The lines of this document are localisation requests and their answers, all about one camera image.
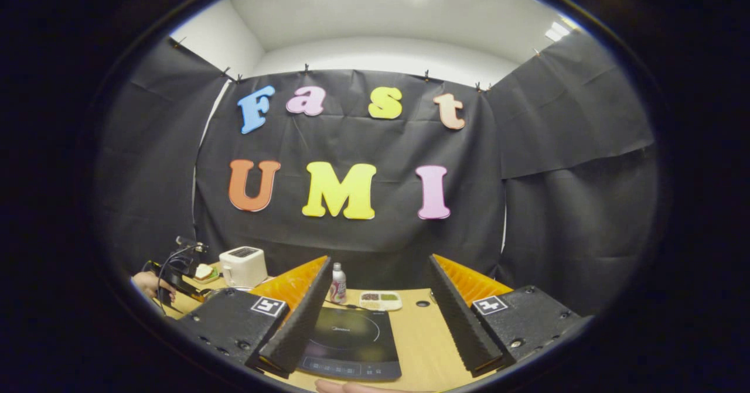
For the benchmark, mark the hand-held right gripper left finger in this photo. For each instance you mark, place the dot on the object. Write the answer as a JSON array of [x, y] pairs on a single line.
[[296, 328]]

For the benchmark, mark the black induction cooktop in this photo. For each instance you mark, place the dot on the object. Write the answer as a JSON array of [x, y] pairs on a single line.
[[357, 340]]

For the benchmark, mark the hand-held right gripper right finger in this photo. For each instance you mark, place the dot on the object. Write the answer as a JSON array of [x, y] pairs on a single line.
[[460, 323]]

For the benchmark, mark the white toaster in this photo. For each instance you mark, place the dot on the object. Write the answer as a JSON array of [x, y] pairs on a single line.
[[243, 267]]

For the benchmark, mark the black backdrop cloth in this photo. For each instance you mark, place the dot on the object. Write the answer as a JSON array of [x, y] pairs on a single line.
[[363, 241]]

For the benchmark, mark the white divided bean dish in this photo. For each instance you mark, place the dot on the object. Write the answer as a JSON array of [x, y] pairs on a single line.
[[381, 300]]

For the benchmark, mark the small ceiling light panel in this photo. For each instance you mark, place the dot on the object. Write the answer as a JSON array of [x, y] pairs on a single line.
[[559, 30]]

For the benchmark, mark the toy sandwich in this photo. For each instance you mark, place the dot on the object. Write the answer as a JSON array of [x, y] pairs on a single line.
[[204, 272]]

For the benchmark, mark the plastic drink bottle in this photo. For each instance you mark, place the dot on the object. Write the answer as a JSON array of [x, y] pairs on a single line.
[[338, 284]]

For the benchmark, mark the small light green tray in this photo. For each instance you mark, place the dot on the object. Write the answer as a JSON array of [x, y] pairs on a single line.
[[214, 276]]

